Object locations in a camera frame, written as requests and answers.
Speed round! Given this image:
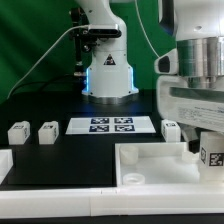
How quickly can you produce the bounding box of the white cable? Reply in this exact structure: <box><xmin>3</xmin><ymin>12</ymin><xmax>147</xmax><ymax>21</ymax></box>
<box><xmin>7</xmin><ymin>24</ymin><xmax>90</xmax><ymax>100</ymax></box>

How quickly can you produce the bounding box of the white sheet with markers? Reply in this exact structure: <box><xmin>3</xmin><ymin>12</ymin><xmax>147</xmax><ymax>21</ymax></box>
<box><xmin>66</xmin><ymin>116</ymin><xmax>155</xmax><ymax>135</ymax></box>

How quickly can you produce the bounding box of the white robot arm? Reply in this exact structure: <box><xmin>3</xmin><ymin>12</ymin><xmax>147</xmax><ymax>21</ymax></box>
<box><xmin>75</xmin><ymin>0</ymin><xmax>224</xmax><ymax>153</ymax></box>

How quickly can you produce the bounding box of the black cable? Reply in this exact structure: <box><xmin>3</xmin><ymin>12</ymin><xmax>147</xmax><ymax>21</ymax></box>
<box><xmin>9</xmin><ymin>73</ymin><xmax>84</xmax><ymax>98</ymax></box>

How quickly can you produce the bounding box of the white front fence bar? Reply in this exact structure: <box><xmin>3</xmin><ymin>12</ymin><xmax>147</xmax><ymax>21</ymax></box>
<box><xmin>0</xmin><ymin>185</ymin><xmax>224</xmax><ymax>219</ymax></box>

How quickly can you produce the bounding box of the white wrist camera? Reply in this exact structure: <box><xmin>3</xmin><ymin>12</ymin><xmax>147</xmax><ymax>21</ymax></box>
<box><xmin>154</xmin><ymin>48</ymin><xmax>179</xmax><ymax>76</ymax></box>

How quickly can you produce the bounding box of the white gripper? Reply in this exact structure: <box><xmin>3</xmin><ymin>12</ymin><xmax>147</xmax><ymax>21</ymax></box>
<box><xmin>156</xmin><ymin>75</ymin><xmax>224</xmax><ymax>153</ymax></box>

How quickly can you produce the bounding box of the white left fence piece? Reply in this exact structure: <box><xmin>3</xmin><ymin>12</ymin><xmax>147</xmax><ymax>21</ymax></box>
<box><xmin>0</xmin><ymin>149</ymin><xmax>13</xmax><ymax>184</ymax></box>

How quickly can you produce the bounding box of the white square tabletop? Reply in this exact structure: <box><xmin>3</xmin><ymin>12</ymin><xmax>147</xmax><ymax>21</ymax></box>
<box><xmin>115</xmin><ymin>142</ymin><xmax>224</xmax><ymax>186</ymax></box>

